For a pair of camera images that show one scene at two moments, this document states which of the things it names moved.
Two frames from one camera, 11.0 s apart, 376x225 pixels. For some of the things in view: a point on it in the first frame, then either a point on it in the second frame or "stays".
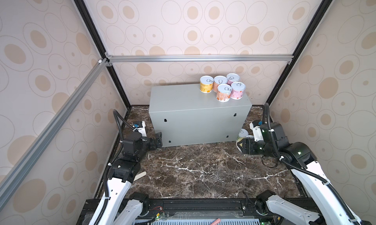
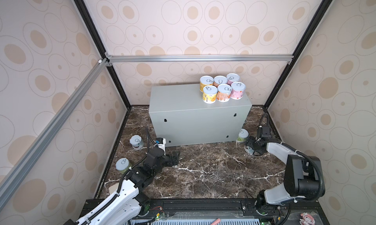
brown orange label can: (223, 93) stays
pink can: (238, 88) stays
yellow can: (238, 140) -> (209, 94)
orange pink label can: (218, 80) stays
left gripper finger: (158, 140) -> (175, 159)
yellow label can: (206, 82) stays
